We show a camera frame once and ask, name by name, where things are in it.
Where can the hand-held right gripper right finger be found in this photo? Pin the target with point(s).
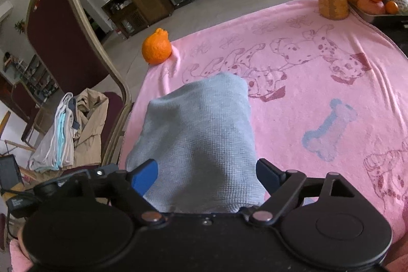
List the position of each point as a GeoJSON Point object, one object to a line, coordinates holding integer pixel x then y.
{"type": "Point", "coordinates": [266, 174]}

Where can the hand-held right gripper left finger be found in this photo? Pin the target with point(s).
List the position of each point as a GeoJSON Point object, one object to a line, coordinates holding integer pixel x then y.
{"type": "Point", "coordinates": [145, 178]}

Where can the grey sweater with blue lining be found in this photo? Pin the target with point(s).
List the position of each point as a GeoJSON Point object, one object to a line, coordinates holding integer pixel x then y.
{"type": "Point", "coordinates": [197, 138]}

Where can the black box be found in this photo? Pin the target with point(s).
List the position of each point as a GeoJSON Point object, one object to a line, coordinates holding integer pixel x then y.
{"type": "Point", "coordinates": [9, 171]}

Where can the white and light-blue garment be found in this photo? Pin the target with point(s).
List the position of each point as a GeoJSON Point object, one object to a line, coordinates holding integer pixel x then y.
{"type": "Point", "coordinates": [55, 144]}

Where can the beige garment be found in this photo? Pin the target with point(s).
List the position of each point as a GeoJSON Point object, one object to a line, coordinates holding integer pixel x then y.
{"type": "Point", "coordinates": [92, 122]}

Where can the pink printed blanket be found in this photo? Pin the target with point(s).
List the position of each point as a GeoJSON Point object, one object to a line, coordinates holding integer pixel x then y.
{"type": "Point", "coordinates": [318, 84]}

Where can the cluttered shelf rack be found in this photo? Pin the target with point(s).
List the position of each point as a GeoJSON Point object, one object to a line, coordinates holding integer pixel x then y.
{"type": "Point", "coordinates": [35, 77]}

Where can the bumpy orange citrus fruit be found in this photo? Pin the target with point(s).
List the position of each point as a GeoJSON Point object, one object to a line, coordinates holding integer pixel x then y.
{"type": "Point", "coordinates": [156, 50]}

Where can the metal fruit tray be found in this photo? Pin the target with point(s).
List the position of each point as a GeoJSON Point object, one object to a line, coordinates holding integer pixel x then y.
{"type": "Point", "coordinates": [376, 18]}

